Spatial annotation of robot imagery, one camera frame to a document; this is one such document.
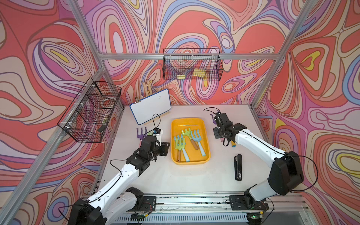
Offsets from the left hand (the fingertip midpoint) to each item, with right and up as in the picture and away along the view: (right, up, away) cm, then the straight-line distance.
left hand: (168, 144), depth 80 cm
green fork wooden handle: (+6, -4, +14) cm, 16 cm away
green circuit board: (-15, -35, -10) cm, 40 cm away
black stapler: (+42, -13, +4) cm, 44 cm away
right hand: (+33, +5, +7) cm, 34 cm away
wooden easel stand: (-15, +32, +11) cm, 37 cm away
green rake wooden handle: (+12, +4, +21) cm, 25 cm away
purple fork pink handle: (+24, +13, -10) cm, 29 cm away
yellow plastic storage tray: (+17, -10, +9) cm, 22 cm away
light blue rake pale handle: (+18, +2, +18) cm, 26 cm away
